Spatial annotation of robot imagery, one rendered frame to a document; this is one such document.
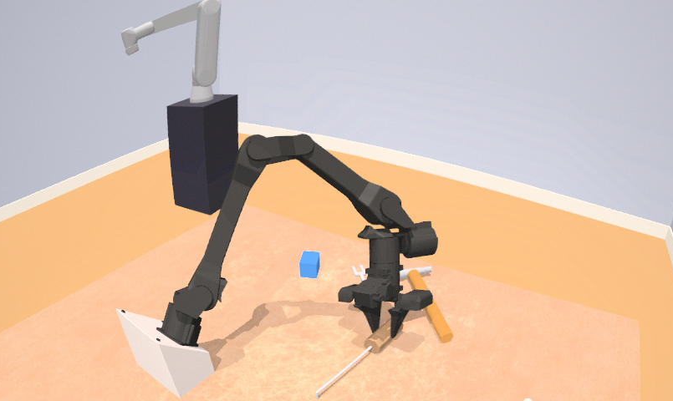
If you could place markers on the white forked hook tool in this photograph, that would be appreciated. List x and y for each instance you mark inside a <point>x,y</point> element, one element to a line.
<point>360,274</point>

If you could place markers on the blue cube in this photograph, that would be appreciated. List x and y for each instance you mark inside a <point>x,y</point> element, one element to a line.
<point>309,264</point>

